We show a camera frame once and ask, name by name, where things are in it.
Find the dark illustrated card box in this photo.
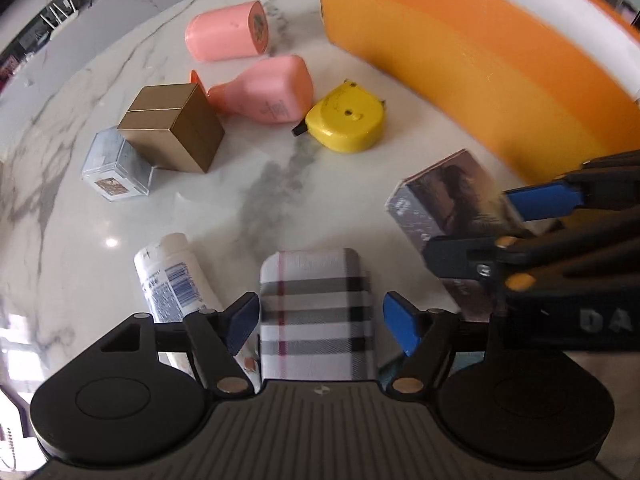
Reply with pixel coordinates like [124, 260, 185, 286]
[384, 148, 539, 321]

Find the white blue-label lotion tube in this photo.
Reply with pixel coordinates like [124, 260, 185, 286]
[134, 233, 224, 323]

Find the plaid fabric case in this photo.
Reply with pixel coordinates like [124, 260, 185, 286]
[259, 248, 378, 382]

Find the orange cardboard box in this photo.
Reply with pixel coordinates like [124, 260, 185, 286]
[320, 0, 639, 183]

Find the yellow tape measure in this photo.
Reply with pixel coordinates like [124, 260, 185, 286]
[292, 79, 386, 154]

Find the clear acrylic box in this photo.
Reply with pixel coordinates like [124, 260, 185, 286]
[81, 127, 153, 202]

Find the brown cardboard box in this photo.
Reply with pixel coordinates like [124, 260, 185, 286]
[117, 84, 224, 174]

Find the pink pump bottle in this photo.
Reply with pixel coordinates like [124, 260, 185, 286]
[206, 55, 314, 125]

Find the pink cylinder jar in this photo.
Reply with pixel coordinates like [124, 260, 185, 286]
[183, 0, 269, 62]

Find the white wifi router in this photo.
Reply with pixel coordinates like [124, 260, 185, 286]
[38, 0, 78, 30]

